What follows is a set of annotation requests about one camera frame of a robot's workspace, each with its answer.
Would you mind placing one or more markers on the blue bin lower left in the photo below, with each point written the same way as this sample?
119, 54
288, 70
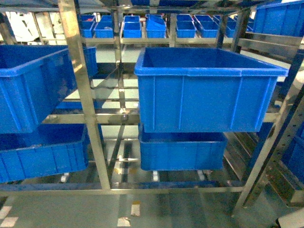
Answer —
51, 149

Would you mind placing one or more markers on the large blue bin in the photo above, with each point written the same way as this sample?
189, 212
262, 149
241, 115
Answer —
189, 90
34, 80

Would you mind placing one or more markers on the large blue bin centre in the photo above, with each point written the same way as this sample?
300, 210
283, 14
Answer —
189, 90

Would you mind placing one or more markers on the large blue bin left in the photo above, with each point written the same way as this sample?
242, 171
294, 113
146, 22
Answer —
34, 80

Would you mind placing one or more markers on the blue bin upper right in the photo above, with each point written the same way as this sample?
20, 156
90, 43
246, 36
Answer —
280, 18

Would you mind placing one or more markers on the stainless steel rack frame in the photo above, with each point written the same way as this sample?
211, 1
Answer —
107, 98

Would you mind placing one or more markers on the blue bin lower centre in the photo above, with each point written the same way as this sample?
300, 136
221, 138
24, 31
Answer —
181, 151

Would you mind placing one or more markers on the small blue bin on shelf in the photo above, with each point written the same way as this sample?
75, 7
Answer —
87, 25
132, 27
185, 26
206, 26
104, 28
155, 27

